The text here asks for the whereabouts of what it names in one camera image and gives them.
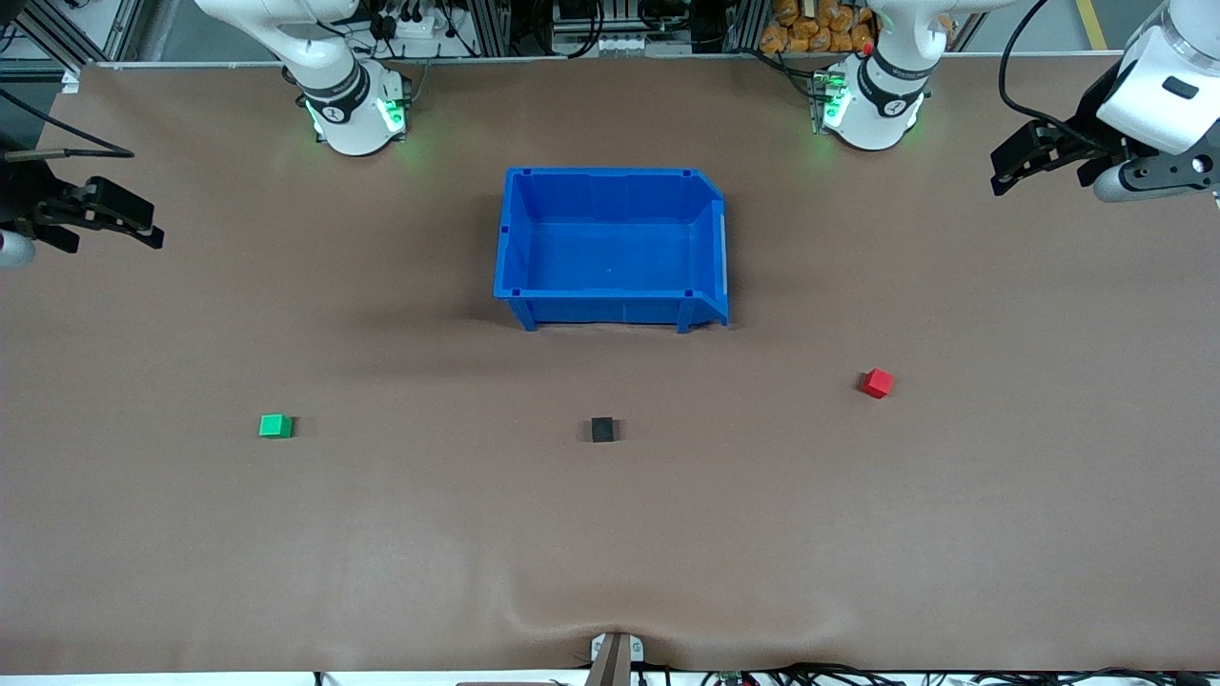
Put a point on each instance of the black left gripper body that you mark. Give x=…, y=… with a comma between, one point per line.
x=1085, y=133

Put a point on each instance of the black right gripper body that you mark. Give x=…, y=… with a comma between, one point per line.
x=30, y=195

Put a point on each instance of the small green cube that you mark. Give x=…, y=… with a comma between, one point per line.
x=275, y=426

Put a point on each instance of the small red cube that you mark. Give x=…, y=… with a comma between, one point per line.
x=876, y=383

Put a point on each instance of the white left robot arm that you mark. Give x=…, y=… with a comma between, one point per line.
x=1168, y=90

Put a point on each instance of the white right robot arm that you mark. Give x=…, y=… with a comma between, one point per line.
x=335, y=69

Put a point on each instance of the small black cube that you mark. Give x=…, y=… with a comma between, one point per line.
x=602, y=430

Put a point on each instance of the orange snack bag pile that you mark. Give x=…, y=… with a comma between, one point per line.
x=818, y=25

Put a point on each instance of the white power strip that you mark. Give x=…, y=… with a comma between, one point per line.
x=416, y=21

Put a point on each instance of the blue plastic storage bin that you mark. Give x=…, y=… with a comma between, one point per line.
x=610, y=252

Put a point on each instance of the brown table cover mat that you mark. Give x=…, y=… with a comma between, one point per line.
x=610, y=534

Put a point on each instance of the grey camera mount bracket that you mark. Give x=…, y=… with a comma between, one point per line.
x=616, y=655

